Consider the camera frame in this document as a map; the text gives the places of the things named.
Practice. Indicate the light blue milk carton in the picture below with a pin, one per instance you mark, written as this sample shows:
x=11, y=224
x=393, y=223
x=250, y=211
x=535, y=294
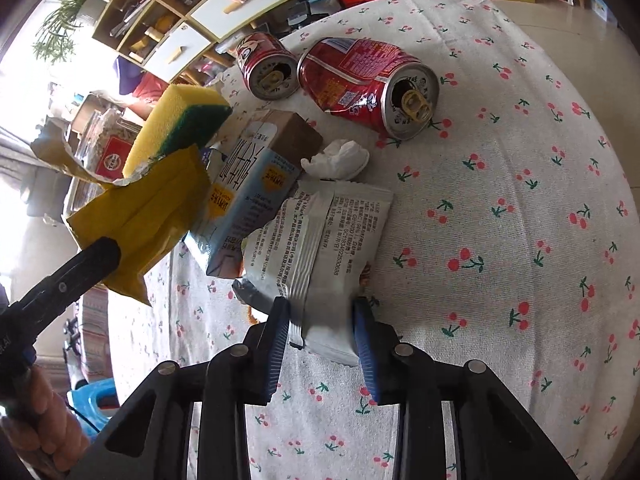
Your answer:
x=250, y=180

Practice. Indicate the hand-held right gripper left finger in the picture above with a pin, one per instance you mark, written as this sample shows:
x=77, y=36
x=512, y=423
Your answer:
x=276, y=347

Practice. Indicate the torn yellow paper bag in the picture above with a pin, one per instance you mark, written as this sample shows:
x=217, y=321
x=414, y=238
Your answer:
x=140, y=210

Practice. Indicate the red label box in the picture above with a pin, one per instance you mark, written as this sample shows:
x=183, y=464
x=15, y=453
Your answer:
x=114, y=160

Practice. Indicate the yellow green sponge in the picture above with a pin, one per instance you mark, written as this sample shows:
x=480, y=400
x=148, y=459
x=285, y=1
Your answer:
x=165, y=120

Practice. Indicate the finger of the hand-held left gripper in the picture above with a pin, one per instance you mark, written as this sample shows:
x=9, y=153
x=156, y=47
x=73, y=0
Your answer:
x=75, y=275

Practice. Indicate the cherry print tablecloth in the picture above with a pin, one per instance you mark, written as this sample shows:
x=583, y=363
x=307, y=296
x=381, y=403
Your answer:
x=500, y=210

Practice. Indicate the crumpled white tissue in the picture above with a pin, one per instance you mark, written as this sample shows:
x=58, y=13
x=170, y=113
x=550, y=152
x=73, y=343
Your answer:
x=337, y=160

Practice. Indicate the green potted plant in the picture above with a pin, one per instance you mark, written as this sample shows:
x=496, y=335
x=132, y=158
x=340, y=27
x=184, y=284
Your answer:
x=65, y=15

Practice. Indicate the blue plastic jug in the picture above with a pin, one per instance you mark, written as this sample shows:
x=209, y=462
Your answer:
x=92, y=400

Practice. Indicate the crushed large red can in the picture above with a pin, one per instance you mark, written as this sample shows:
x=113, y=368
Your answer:
x=350, y=75

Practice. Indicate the wooden cabinet with white doors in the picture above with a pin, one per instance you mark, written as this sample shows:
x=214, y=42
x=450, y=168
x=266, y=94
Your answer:
x=220, y=10

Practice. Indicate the person's left hand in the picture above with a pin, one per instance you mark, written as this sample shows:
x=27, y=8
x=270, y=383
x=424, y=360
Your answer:
x=47, y=425

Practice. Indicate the white snack wrapper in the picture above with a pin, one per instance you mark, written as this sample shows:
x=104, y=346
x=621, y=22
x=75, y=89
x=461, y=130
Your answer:
x=325, y=240

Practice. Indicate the blue white carton box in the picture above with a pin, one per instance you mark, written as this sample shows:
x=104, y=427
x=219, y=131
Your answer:
x=598, y=6

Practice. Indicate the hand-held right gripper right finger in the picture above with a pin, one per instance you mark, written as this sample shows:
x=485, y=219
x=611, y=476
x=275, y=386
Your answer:
x=367, y=355

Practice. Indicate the small red cartoon can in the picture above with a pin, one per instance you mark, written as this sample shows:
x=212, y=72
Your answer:
x=260, y=55

